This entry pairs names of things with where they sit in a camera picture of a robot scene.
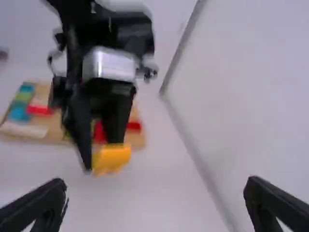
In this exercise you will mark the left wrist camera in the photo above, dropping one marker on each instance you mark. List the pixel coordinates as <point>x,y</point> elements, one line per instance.
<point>108,65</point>

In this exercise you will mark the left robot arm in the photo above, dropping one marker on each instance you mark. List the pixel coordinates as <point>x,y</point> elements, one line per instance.
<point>130,33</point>

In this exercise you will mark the green toy brick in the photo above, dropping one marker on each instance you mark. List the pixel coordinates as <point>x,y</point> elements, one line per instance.
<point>24,98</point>

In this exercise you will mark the tan tray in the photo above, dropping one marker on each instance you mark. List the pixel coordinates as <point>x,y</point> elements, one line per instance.
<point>55,135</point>

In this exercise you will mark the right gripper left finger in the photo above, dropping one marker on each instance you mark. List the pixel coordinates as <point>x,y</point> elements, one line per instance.
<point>31,210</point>

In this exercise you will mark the white toy brick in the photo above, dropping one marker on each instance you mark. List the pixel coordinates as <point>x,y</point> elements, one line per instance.
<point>24,130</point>

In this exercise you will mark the long red toy brick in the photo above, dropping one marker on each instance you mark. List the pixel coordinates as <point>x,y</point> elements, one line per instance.
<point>134,127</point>

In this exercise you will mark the yellow toy brick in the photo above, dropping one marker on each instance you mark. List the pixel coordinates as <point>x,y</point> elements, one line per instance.
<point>111,157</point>

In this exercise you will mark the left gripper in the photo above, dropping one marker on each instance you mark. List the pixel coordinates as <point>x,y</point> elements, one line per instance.
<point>108,94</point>

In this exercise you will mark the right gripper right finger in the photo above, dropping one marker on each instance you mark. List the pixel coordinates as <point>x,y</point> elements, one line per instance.
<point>277,207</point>

